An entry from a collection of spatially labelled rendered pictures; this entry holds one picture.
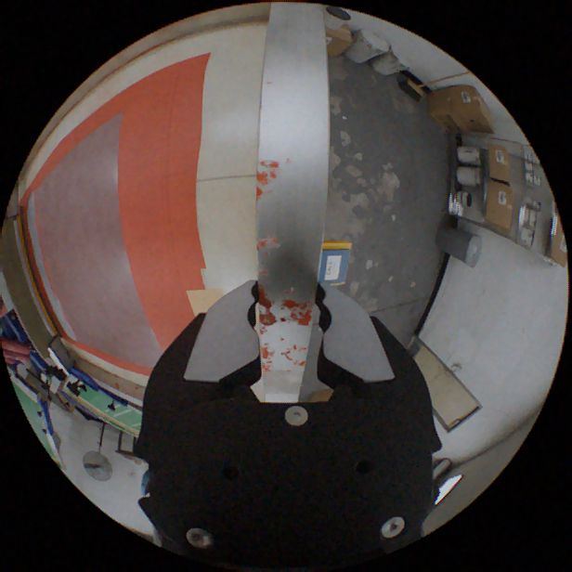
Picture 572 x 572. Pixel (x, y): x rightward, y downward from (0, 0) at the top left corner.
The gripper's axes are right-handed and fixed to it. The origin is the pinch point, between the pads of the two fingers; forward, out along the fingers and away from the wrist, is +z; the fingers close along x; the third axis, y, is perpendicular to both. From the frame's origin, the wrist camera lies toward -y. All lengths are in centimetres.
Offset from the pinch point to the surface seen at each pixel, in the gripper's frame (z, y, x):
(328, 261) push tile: 33.3, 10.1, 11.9
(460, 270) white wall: 168, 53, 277
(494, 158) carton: 116, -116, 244
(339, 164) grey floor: 143, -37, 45
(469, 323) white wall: 116, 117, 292
